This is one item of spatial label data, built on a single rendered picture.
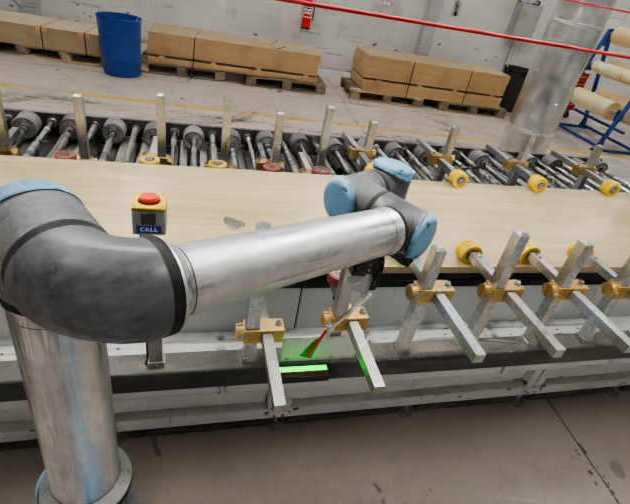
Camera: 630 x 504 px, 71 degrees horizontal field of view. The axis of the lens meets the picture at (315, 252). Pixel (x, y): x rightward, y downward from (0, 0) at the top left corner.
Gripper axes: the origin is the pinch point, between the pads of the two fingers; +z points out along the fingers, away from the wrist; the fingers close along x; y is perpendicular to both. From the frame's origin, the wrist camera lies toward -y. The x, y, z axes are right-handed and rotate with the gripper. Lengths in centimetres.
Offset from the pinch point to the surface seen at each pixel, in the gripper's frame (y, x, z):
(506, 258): -45.6, -7.2, -6.6
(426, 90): -311, -579, 73
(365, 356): -0.7, 8.4, 15.0
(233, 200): 29, -69, 11
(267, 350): 24.4, 1.1, 18.7
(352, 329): -0.1, -1.9, 15.0
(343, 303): 2.7, -6.1, 8.8
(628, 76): -558, -468, -3
